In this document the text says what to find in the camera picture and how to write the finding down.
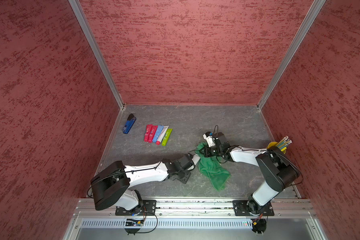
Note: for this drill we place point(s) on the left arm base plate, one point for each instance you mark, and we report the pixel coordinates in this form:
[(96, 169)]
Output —
[(143, 207)]

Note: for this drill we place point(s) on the white tube pink cap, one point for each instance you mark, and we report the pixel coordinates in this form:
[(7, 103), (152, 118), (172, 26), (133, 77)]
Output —
[(162, 135)]

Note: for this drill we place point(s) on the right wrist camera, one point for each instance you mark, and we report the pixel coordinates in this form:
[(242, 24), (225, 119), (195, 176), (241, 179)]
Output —
[(208, 136)]

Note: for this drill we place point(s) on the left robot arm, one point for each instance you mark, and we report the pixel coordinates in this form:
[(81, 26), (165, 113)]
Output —
[(111, 187)]

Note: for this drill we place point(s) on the pencils in cup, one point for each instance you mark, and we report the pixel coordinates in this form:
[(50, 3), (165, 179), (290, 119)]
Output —
[(284, 143)]

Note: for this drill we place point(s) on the blue toothpaste tube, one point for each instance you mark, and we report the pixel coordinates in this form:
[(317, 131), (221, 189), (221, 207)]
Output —
[(157, 133)]

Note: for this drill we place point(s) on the white tube orange cap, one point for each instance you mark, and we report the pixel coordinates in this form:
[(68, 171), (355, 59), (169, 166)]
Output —
[(196, 158)]

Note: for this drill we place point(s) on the pink toothpaste tube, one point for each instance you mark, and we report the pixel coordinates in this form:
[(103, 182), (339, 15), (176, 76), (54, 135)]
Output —
[(147, 132), (152, 133)]

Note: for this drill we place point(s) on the blue stapler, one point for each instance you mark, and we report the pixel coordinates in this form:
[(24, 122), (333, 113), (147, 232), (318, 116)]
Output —
[(129, 123)]

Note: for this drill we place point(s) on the right corner aluminium profile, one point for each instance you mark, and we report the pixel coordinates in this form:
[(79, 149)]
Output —
[(309, 19)]

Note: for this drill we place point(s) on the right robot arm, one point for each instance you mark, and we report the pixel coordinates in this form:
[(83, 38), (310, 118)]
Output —
[(278, 171)]

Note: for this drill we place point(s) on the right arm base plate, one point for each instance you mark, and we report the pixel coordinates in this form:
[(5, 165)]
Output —
[(252, 209)]

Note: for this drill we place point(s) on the corner aluminium profile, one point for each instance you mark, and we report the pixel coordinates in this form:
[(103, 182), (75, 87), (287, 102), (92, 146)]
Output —
[(84, 24), (309, 19)]

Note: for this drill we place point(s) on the lime green toothpaste tube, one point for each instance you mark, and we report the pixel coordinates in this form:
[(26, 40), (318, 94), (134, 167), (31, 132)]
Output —
[(166, 137)]

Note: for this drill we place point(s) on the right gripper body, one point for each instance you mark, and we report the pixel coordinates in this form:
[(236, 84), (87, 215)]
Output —
[(212, 151)]

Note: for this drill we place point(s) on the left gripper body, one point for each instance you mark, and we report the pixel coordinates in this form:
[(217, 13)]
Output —
[(183, 176)]

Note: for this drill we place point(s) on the left corner aluminium profile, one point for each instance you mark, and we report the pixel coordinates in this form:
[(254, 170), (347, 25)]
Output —
[(84, 24)]

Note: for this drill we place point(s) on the green microfiber cloth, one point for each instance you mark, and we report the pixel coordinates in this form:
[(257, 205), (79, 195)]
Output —
[(211, 168)]

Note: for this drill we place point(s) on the yellow cup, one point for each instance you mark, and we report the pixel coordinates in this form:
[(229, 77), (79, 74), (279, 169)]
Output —
[(274, 144)]

